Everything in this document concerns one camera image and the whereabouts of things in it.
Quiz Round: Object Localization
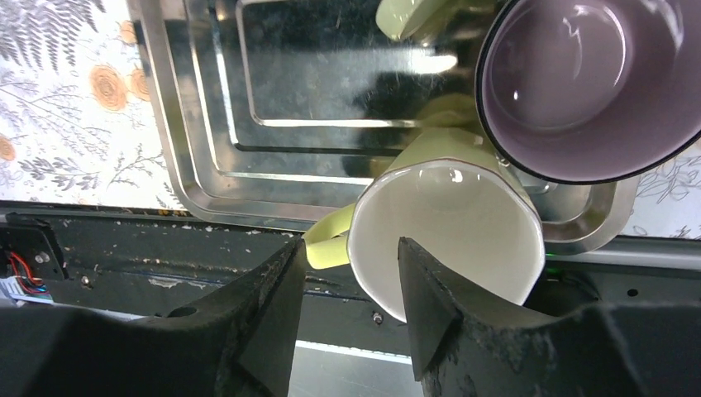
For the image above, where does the floral tablecloth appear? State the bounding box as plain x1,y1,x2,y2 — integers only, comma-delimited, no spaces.
0,0,701,242

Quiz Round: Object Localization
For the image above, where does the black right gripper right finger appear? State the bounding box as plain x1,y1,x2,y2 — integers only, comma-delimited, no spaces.
398,237,700,396

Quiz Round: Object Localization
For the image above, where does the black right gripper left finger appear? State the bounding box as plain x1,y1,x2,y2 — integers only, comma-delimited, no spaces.
1,239,305,396

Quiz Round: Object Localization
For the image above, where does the metal tray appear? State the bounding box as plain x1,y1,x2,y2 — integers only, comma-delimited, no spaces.
126,0,641,257

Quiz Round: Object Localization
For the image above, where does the light green mug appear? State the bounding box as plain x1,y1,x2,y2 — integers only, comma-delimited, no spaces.
375,0,451,41

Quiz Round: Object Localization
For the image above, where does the green mug white inside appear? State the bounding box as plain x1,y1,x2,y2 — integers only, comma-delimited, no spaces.
303,127,546,321

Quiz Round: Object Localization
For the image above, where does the purple grey mug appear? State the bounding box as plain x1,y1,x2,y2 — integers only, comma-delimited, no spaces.
474,1,700,184

